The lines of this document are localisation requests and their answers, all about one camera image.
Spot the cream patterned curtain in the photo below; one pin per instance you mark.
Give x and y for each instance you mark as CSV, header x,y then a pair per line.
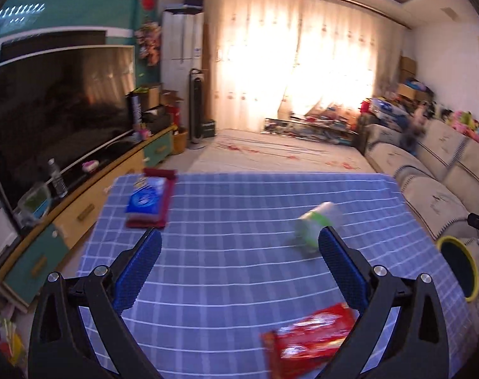
x,y
294,59

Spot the clear water bottle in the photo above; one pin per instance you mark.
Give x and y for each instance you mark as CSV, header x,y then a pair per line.
x,y
57,179

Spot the tan wastebasket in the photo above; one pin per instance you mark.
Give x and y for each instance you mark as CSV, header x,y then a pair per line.
x,y
179,142

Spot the coconut water bottle green label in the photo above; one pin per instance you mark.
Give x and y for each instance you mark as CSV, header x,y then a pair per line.
x,y
312,225

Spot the small pink item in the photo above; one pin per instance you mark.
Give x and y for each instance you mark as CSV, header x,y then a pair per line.
x,y
91,166

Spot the blue tissue packet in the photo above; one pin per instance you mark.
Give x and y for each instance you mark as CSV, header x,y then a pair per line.
x,y
146,199

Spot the beige sofa with covers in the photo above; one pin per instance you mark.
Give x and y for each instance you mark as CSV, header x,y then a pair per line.
x,y
432,181

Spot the blue packet on red cloth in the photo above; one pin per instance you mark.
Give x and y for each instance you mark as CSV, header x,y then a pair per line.
x,y
169,189

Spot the row of plush toys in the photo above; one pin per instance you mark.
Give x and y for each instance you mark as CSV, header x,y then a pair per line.
x,y
466,122

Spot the stack of boxes by sofa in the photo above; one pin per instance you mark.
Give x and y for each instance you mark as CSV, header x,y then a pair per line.
x,y
413,83

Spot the cream floor rug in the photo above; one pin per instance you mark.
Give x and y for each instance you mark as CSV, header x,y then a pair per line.
x,y
279,154

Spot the red snack packet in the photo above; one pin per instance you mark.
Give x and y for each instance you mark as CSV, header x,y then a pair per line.
x,y
306,339

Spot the black tower fan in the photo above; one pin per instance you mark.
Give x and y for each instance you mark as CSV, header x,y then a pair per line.
x,y
197,106

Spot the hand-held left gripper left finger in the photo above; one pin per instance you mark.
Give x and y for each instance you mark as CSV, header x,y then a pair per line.
x,y
138,268

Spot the large flat television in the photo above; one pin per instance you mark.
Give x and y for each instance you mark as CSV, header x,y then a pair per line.
x,y
54,114

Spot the yellow-rimmed trash bin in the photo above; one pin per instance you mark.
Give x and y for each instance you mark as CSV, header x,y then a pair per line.
x,y
458,264

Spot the blue checked tablecloth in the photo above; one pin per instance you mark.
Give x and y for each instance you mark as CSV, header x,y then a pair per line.
x,y
239,244

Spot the small black box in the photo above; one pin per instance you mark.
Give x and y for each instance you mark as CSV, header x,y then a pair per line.
x,y
207,129

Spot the blue cylindrical can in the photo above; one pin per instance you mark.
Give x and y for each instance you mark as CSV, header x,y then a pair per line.
x,y
136,110

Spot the white standing air conditioner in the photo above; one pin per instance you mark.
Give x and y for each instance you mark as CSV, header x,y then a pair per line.
x,y
182,59

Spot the pile of cardboard boxes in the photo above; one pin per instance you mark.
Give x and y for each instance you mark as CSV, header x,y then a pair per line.
x,y
158,100

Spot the artificial flower decoration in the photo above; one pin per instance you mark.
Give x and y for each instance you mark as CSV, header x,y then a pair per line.
x,y
149,43

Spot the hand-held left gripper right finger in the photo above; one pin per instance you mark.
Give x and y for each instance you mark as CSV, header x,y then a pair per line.
x,y
342,268

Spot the clear container with green contents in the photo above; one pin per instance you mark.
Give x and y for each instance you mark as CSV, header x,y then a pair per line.
x,y
36,203

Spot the yellow and teal tv cabinet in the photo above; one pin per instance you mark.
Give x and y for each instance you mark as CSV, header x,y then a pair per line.
x,y
89,205

